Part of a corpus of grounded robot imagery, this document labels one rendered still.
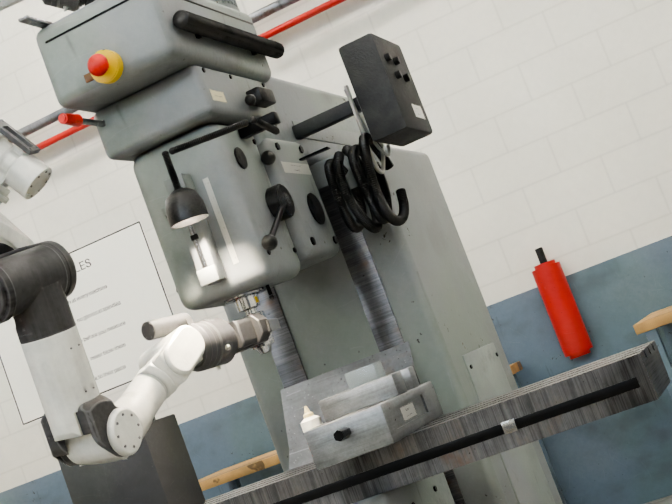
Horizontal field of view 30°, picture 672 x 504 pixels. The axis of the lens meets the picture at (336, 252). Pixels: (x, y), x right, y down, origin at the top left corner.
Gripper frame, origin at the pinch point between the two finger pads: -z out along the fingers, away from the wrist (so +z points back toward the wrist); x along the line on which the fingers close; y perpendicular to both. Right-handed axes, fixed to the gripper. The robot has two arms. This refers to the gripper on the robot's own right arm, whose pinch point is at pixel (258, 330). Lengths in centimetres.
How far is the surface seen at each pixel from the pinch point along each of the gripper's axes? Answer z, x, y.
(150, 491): 17.2, 24.5, 21.7
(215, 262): 11.0, -5.8, -13.6
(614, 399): -9, -61, 33
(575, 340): -378, 148, 31
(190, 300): 10.8, 3.7, -9.3
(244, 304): 2.2, -1.0, -5.4
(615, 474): -389, 161, 101
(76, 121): 26, 1, -45
